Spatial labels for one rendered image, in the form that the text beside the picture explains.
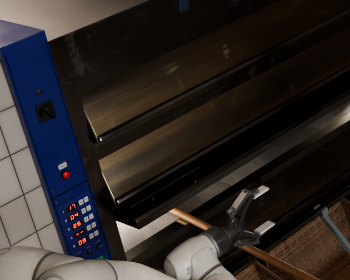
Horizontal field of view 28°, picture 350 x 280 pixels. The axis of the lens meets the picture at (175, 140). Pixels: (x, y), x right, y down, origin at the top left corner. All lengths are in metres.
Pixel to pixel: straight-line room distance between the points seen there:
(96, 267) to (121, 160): 0.97
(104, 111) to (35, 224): 0.45
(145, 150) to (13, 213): 0.56
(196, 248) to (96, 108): 0.66
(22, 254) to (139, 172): 0.99
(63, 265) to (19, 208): 0.80
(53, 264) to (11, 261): 0.12
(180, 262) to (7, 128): 0.70
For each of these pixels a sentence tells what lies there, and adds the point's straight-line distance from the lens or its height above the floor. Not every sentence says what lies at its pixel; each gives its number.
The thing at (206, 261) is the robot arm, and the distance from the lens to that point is 2.06.
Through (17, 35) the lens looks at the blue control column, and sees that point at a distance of 2.27.
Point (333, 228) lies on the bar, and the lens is 2.82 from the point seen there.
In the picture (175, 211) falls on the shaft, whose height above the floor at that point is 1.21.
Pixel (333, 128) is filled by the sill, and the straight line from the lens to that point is 3.38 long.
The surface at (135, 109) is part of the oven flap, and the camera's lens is 2.51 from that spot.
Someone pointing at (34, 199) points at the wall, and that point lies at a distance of 2.40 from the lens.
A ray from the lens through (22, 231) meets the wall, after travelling 2.42.
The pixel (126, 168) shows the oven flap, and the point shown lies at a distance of 2.57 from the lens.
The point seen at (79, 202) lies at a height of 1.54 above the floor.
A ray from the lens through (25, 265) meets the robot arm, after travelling 1.67.
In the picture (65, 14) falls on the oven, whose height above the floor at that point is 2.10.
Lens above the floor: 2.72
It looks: 26 degrees down
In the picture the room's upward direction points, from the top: 13 degrees counter-clockwise
